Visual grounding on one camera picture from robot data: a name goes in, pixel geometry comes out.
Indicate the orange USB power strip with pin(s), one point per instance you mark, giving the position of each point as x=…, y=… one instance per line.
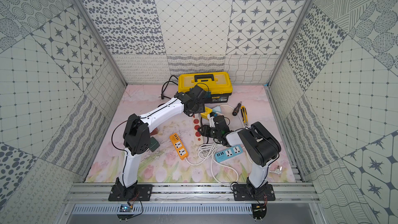
x=179, y=146

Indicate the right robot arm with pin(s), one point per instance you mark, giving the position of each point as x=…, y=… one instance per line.
x=259, y=143

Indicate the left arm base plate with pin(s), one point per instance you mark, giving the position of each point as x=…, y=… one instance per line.
x=136, y=191

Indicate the teal USB power strip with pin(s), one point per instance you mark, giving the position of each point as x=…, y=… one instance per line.
x=229, y=153

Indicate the white plug on mat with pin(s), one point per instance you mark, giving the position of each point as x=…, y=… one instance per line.
x=278, y=170

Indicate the black handle screwdriver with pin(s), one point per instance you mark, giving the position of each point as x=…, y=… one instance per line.
x=237, y=109

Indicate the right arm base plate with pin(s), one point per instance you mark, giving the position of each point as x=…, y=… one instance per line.
x=246, y=192

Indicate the cream power strip red sockets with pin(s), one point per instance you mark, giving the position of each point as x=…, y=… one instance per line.
x=196, y=124

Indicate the yellow cube socket adapter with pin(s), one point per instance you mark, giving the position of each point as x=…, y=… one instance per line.
x=207, y=113

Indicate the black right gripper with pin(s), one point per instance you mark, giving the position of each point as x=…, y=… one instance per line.
x=204, y=130

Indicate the aluminium mounting rail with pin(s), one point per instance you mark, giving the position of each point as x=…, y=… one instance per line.
x=97, y=193

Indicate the dark green dragon cube adapter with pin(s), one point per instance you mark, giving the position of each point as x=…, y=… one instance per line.
x=154, y=144

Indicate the teal round-end power strip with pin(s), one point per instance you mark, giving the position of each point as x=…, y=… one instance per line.
x=223, y=109

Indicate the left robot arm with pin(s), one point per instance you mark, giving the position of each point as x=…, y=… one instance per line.
x=139, y=127

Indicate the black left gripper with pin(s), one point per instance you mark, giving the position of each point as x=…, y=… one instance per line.
x=200, y=107

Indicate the yellow black toolbox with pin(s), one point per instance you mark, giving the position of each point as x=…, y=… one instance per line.
x=217, y=85

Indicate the yellow utility knife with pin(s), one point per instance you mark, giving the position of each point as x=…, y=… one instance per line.
x=244, y=115

